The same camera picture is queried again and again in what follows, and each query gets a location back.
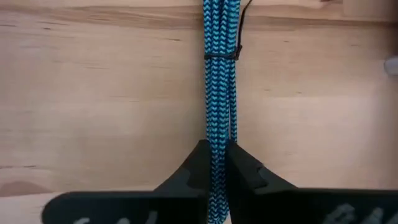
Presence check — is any small pale grey object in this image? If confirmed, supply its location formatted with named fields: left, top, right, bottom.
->
left=384, top=55, right=398, bottom=77

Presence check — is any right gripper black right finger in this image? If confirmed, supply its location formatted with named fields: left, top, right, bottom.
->
left=225, top=139, right=398, bottom=224

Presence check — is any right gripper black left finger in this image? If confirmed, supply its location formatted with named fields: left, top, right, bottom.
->
left=41, top=139, right=212, bottom=224

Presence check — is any bright blue braided USB-C cable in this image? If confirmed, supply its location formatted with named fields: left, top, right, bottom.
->
left=202, top=0, right=253, bottom=224

